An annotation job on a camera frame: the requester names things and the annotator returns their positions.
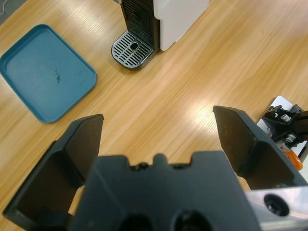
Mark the teal plastic tray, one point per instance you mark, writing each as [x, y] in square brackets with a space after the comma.
[43, 72]

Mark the chrome drip tray grille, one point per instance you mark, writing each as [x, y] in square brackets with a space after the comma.
[131, 50]

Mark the white capsule coffee machine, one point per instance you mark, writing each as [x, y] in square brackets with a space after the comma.
[178, 19]

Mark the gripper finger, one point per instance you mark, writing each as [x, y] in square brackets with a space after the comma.
[62, 163]
[255, 156]

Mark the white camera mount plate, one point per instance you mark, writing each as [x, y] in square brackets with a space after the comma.
[282, 102]

